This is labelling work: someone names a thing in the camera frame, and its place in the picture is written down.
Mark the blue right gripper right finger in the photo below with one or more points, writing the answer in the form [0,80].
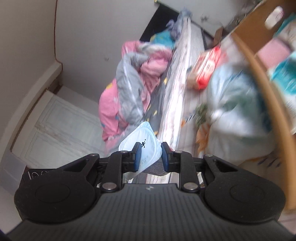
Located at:
[183,163]

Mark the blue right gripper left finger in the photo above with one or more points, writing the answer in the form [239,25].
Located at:
[117,164]

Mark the white yogurt cup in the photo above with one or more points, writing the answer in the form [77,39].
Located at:
[151,150]

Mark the orange striped cloth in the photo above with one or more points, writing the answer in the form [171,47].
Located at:
[202,137]

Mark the pink striped cloth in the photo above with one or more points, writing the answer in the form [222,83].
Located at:
[273,53]

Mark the pink and grey duvet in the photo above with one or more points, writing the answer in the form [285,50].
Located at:
[124,102]

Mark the green scrunchie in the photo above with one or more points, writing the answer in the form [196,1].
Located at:
[201,112]

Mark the white closet door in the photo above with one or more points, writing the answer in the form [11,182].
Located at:
[61,127]

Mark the red wet wipes pack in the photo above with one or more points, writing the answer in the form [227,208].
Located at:
[201,72]

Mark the blue clothes pile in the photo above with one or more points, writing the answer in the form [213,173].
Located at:
[173,30]

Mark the black bed headboard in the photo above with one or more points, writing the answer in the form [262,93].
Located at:
[161,17]

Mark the brown cardboard box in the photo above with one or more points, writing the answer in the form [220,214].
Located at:
[250,36]

